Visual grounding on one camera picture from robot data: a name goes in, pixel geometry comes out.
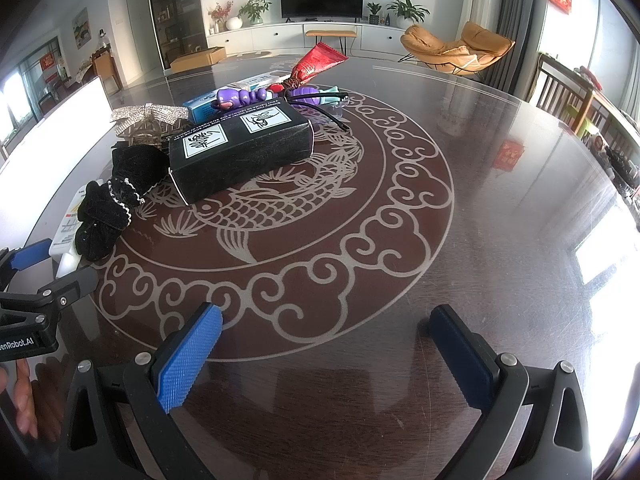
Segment grey curtain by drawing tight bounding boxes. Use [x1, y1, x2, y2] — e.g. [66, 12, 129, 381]
[492, 0, 552, 97]

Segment dark display bookcase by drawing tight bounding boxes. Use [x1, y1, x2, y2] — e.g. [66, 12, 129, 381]
[145, 0, 209, 69]

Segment dark wooden chair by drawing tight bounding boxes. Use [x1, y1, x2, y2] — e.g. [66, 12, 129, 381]
[535, 53, 597, 122]

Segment cluttered wooden side table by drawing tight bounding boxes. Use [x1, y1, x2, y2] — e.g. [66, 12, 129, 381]
[574, 64, 640, 188]

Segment small wooden model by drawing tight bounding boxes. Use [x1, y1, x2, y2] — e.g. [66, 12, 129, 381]
[117, 115, 170, 150]

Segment black velvet scrunchie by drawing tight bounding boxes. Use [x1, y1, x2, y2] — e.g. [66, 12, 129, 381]
[75, 177, 147, 262]

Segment silver rhinestone bow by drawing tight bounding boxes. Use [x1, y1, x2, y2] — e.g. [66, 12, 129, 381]
[110, 102, 192, 137]

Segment cardboard box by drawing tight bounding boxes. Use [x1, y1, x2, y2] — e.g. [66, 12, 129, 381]
[170, 46, 227, 74]

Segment blue and white ointment box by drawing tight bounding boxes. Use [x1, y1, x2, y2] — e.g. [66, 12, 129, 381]
[182, 72, 282, 123]

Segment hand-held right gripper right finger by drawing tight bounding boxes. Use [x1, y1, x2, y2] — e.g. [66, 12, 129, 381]
[430, 305, 593, 480]

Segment small purple plastic toy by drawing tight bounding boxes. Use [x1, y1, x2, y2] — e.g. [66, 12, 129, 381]
[289, 86, 322, 107]

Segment white television cabinet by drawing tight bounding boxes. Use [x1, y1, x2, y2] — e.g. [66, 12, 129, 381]
[206, 21, 437, 59]

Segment black printed box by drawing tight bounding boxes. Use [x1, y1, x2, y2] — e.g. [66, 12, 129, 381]
[167, 97, 315, 206]

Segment wooden bench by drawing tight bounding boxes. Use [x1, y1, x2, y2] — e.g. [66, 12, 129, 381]
[305, 29, 357, 54]

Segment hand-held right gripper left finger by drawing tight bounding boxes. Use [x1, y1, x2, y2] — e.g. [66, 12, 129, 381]
[57, 302, 223, 480]

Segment person's left hand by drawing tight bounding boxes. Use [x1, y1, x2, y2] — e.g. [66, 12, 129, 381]
[0, 360, 40, 436]

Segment orange lounge chair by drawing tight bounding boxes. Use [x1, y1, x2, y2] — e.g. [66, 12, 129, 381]
[400, 21, 516, 77]

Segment black velvet cloth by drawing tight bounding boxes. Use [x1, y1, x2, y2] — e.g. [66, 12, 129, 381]
[109, 144, 172, 195]

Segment white door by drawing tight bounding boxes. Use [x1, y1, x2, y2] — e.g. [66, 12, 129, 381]
[124, 0, 152, 87]

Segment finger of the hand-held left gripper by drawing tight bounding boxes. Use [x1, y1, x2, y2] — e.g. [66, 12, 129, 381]
[0, 246, 53, 288]
[0, 265, 99, 322]

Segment dark patterned desktop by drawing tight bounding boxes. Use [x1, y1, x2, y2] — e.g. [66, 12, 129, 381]
[0, 52, 640, 480]

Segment black-framed glasses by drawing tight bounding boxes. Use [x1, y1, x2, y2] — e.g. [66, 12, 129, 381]
[287, 90, 353, 132]

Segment white packet at table edge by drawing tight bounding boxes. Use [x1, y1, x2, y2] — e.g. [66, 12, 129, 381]
[49, 185, 90, 279]

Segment red flower arrangement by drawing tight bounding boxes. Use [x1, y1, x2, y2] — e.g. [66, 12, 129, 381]
[208, 2, 234, 34]

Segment large purple plastic toy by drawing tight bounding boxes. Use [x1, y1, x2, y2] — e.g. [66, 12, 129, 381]
[215, 86, 272, 112]

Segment large leafy potted plant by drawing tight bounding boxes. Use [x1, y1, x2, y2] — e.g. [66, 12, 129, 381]
[387, 0, 431, 29]

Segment red foil packet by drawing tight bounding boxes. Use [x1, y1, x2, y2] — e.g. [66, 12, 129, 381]
[280, 42, 349, 93]

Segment brown wooden cabinet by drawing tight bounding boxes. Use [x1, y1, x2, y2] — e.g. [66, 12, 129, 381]
[90, 42, 122, 95]

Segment framed wall painting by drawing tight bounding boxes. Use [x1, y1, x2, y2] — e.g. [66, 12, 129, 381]
[71, 8, 92, 50]

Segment white board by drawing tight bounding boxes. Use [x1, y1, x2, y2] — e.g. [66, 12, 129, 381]
[0, 75, 114, 177]

